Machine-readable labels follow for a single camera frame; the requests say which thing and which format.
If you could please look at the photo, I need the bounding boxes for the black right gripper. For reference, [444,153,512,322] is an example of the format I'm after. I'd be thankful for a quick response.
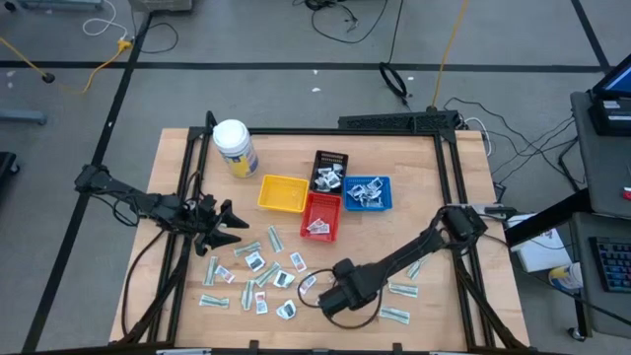
[317,258,381,317]

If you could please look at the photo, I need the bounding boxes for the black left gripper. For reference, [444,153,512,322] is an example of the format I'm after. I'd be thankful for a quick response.
[184,194,250,256]

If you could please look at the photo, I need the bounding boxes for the green striped bandage strip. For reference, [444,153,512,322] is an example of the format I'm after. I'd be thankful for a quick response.
[198,294,231,310]
[254,261,282,288]
[240,279,256,312]
[406,255,426,281]
[233,241,262,257]
[267,225,286,254]
[378,305,412,325]
[387,283,419,299]
[203,255,220,287]

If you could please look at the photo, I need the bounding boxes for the yellow plastic basket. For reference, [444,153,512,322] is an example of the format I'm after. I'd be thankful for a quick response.
[256,174,311,214]

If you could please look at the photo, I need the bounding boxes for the blue plastic basket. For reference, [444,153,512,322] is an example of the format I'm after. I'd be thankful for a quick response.
[343,176,394,212]

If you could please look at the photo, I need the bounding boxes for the yellow wipes canister white lid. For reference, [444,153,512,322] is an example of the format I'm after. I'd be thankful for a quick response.
[211,118,260,178]

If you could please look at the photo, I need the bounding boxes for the red plastic basket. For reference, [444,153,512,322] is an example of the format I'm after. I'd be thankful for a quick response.
[299,191,343,244]

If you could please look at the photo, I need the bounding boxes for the black plastic basket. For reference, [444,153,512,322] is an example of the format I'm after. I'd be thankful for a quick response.
[309,149,349,196]

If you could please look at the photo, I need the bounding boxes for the black perforated box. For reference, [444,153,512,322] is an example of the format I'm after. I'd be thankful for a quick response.
[337,109,460,132]

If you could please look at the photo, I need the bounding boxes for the white box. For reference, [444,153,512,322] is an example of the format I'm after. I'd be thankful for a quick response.
[507,214,561,274]

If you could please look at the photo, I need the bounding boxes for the wipes canister on floor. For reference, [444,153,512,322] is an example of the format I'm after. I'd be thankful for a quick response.
[547,262,585,292]

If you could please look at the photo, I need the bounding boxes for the grey table foot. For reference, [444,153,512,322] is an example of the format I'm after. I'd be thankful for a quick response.
[0,108,48,126]

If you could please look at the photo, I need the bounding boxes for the grey equipment case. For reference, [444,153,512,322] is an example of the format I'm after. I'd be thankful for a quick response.
[126,0,194,14]

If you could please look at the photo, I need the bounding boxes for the grey desk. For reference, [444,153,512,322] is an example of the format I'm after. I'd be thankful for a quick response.
[570,211,631,341]

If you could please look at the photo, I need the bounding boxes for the black keyboard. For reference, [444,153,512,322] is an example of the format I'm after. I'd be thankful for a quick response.
[588,235,631,294]

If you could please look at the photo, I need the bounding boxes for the grey cart top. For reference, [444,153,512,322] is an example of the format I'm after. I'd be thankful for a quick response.
[569,90,631,220]

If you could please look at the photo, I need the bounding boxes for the grey metal bar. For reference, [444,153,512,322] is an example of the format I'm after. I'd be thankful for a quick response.
[14,0,105,12]

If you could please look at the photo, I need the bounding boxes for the black laptop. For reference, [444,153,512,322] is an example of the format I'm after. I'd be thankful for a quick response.
[586,65,631,138]

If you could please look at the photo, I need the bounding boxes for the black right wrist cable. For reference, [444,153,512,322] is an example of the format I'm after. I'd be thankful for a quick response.
[296,267,384,330]

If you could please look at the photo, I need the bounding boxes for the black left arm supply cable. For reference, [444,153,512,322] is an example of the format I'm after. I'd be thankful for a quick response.
[120,229,167,339]

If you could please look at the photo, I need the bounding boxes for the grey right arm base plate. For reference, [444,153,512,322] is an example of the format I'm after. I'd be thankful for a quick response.
[446,202,517,221]

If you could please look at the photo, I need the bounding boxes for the black looped floor cable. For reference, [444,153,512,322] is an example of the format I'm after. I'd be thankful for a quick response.
[130,9,179,55]

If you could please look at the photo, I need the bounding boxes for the white cable by frame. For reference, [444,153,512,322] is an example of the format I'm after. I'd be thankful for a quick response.
[462,116,493,158]

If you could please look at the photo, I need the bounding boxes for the yellow floor extension cable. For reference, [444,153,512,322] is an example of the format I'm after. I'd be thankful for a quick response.
[0,35,135,96]

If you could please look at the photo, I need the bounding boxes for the black coiled cable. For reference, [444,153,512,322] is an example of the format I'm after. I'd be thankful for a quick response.
[377,60,411,108]

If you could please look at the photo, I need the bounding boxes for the black floor cable bundle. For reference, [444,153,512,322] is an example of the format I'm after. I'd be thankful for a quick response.
[293,0,390,46]

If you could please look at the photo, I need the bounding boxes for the white floor cable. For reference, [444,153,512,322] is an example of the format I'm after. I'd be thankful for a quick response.
[81,0,130,41]

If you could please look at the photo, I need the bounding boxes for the black cables by cart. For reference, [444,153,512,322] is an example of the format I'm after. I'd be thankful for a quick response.
[442,96,579,193]

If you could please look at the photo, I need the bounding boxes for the yellow hanging cable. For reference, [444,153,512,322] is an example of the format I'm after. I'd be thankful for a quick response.
[430,0,471,110]

